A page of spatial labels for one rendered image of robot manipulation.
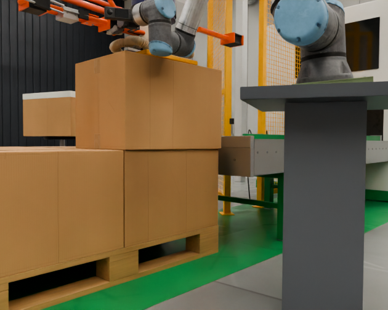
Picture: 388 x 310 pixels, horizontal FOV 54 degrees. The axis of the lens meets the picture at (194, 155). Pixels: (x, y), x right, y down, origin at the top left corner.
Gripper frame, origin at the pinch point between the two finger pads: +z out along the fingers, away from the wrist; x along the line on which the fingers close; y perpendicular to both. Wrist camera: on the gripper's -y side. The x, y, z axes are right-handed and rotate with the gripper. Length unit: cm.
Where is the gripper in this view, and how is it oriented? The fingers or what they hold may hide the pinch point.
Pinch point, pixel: (106, 24)
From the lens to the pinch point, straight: 181.7
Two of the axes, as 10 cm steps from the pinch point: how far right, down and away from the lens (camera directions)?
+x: 0.0, -10.0, -0.3
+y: 6.7, -0.3, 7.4
